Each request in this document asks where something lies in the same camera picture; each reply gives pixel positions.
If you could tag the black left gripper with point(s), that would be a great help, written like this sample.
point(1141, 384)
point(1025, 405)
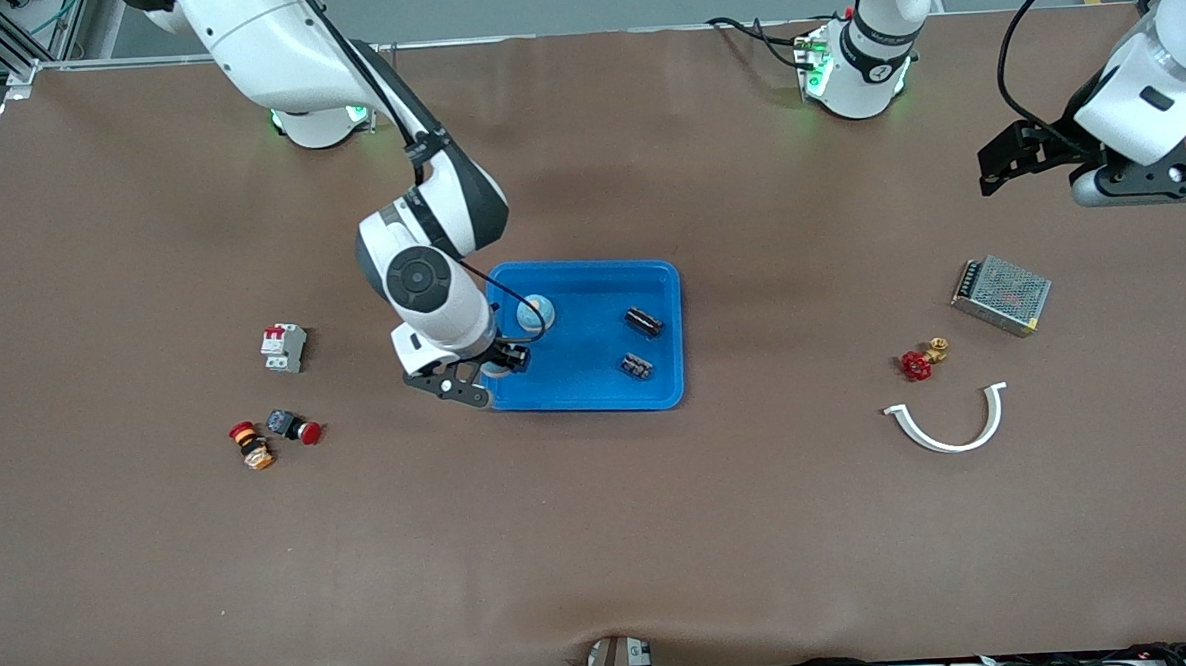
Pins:
point(1057, 141)

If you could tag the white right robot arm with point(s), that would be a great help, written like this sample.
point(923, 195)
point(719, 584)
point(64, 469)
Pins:
point(270, 47)

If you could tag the blue plastic tray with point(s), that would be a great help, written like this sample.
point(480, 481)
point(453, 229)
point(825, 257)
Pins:
point(595, 373)

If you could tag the blue service bell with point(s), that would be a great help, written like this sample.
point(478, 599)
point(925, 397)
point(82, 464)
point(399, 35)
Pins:
point(495, 371)
point(540, 310)

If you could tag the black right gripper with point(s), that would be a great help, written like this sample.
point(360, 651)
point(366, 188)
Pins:
point(501, 354)

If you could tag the orange red push button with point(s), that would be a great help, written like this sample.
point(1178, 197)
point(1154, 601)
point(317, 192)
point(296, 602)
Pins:
point(255, 450)

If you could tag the white red circuit breaker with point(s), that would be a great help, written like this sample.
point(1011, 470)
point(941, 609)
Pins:
point(285, 348)

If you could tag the metal mesh power supply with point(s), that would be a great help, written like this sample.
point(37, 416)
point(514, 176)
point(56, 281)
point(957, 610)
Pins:
point(1002, 295)

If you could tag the red brass valve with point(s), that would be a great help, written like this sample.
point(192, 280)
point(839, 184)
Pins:
point(916, 365)

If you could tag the red black emergency stop button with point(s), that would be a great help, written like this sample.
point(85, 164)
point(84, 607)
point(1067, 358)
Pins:
point(282, 423)

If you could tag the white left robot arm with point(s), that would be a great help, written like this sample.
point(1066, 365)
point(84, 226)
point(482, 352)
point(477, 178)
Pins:
point(867, 76)

